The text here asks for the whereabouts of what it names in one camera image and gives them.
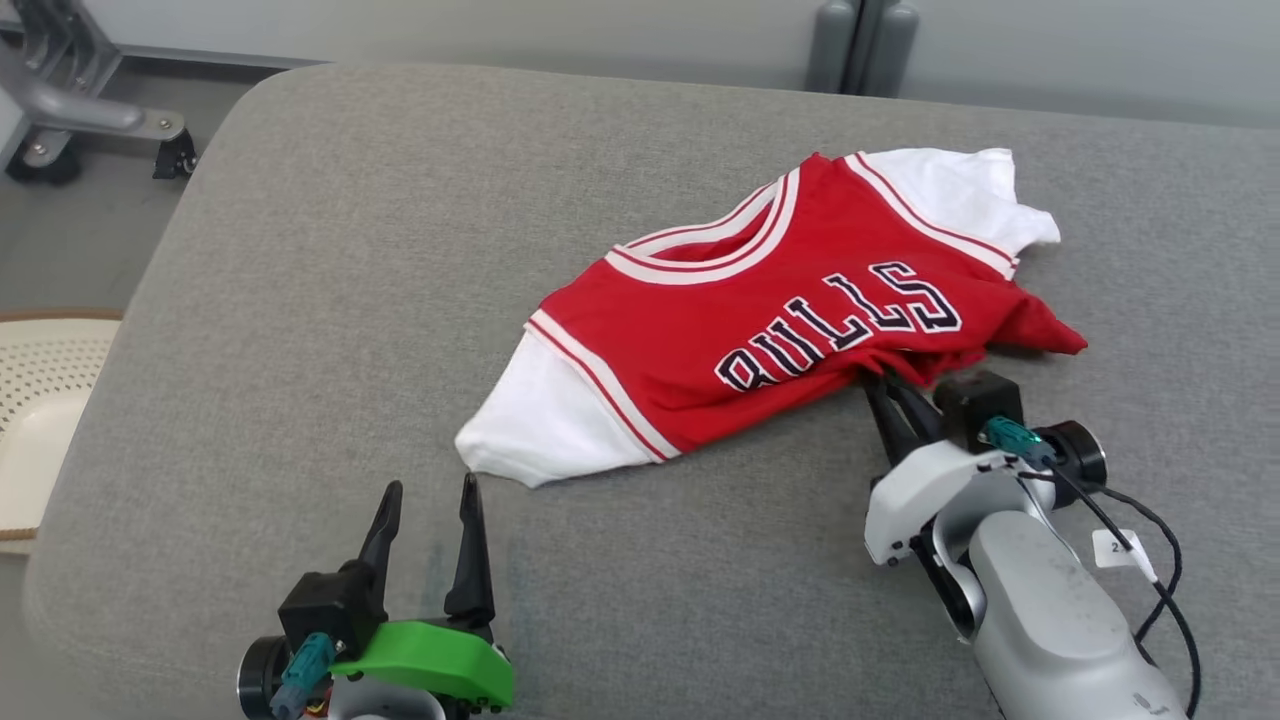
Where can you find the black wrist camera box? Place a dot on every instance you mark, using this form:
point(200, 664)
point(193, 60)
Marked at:
point(325, 605)
point(975, 405)

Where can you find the red Bulls jersey white sleeves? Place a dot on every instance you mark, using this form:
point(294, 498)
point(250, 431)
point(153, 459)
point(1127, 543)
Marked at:
point(760, 340)

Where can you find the white paper tag right arm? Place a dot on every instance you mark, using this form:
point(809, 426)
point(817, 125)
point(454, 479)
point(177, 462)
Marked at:
point(1115, 550)

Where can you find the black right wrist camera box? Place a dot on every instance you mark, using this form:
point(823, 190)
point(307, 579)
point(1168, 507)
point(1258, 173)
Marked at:
point(975, 405)

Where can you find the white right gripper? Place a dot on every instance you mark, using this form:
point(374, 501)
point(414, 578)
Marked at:
point(915, 490)

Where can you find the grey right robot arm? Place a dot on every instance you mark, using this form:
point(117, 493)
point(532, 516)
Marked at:
point(1040, 620)

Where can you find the grey wheeled metal frame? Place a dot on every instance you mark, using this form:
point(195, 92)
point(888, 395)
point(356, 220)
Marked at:
point(70, 110)

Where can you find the grey partition post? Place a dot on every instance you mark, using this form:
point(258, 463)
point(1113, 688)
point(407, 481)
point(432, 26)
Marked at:
point(835, 50)

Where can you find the white perforated laundry basket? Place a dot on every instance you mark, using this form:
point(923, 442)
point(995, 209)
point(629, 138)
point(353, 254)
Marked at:
point(50, 440)

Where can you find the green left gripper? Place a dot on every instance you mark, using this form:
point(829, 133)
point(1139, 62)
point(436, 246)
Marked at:
point(440, 660)

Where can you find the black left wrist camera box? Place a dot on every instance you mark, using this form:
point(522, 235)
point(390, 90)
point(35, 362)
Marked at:
point(325, 605)

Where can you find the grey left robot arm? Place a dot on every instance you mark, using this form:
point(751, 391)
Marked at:
point(260, 680)

